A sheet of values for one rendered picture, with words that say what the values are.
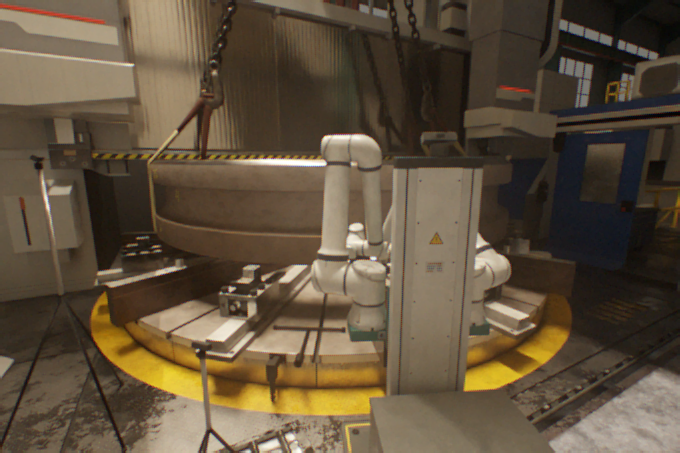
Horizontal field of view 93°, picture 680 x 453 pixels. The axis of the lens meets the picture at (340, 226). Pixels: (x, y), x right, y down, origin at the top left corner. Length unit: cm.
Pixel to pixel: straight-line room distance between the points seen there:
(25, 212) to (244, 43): 363
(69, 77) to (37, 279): 311
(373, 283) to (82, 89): 296
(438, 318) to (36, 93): 338
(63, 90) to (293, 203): 206
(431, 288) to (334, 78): 523
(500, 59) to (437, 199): 552
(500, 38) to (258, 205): 510
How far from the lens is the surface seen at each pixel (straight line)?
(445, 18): 826
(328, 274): 149
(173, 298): 378
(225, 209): 333
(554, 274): 435
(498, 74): 665
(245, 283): 290
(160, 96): 550
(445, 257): 138
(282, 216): 302
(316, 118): 598
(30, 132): 467
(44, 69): 368
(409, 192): 128
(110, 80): 361
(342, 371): 279
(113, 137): 454
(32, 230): 536
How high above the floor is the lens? 176
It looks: 11 degrees down
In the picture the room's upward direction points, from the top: straight up
